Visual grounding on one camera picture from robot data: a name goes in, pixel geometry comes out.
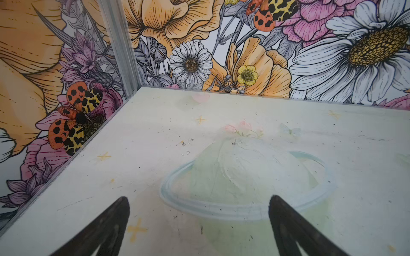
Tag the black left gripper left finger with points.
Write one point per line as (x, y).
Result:
(103, 236)

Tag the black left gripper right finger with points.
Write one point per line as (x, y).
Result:
(292, 232)

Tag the aluminium corner post left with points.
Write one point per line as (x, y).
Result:
(117, 27)

